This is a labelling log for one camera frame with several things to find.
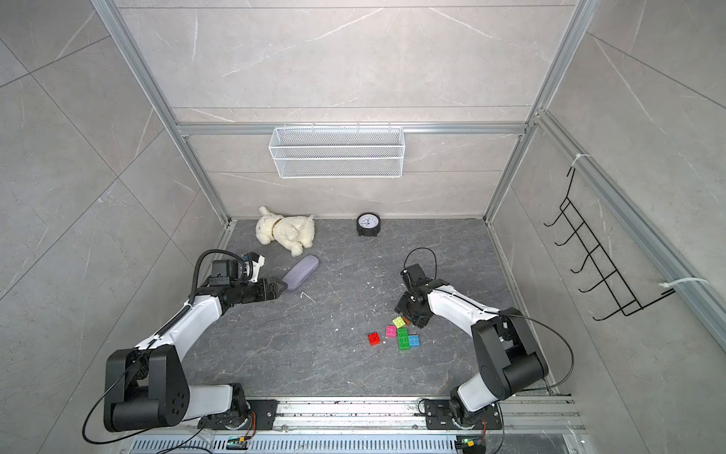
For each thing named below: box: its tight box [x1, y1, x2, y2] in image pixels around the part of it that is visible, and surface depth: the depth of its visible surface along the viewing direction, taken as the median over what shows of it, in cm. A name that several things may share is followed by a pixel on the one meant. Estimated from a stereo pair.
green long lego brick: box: [397, 327, 412, 351], surface depth 87 cm
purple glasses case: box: [281, 254, 320, 291], surface depth 103 cm
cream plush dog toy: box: [255, 205, 315, 258], surface depth 109 cm
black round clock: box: [356, 211, 381, 238], surface depth 117 cm
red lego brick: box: [367, 331, 381, 347], surface depth 87 cm
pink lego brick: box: [385, 325, 398, 338], surface depth 89 cm
